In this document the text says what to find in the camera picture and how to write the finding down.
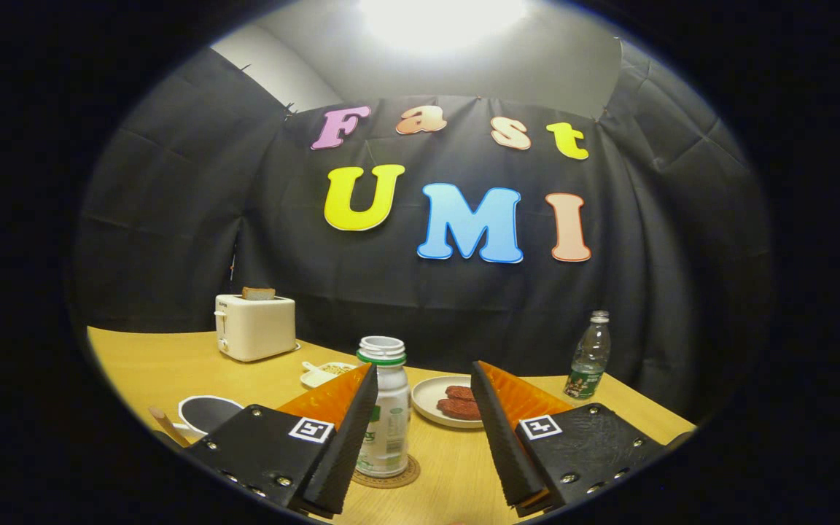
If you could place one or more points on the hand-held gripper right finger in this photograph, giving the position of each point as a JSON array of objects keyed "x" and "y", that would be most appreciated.
[{"x": 504, "y": 437}]

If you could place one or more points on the round cork coaster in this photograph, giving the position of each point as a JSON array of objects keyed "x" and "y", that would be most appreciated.
[{"x": 405, "y": 477}]

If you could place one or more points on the white toaster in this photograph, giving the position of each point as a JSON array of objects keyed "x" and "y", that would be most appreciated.
[{"x": 256, "y": 328}]

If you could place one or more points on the white divided grain dish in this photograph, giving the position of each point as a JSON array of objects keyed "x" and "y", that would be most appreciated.
[{"x": 321, "y": 374}]

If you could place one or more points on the black backdrop cloth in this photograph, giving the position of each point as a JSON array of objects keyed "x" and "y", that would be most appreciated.
[{"x": 172, "y": 219}]

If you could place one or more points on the white juice bottle green label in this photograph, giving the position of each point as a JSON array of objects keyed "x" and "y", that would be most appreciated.
[{"x": 393, "y": 423}]

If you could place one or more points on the round white plate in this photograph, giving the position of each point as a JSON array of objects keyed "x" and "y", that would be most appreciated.
[{"x": 426, "y": 401}]

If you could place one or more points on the clear plastic water bottle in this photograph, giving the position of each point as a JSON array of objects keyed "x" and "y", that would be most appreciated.
[{"x": 588, "y": 361}]

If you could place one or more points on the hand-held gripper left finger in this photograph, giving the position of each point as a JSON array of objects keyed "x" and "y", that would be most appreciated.
[{"x": 347, "y": 445}]

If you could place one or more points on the wooden table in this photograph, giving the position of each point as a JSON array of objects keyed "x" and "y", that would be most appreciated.
[{"x": 157, "y": 364}]

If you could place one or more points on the dark red meat slice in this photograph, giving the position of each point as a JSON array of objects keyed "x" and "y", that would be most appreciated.
[
  {"x": 456, "y": 409},
  {"x": 459, "y": 392}
]

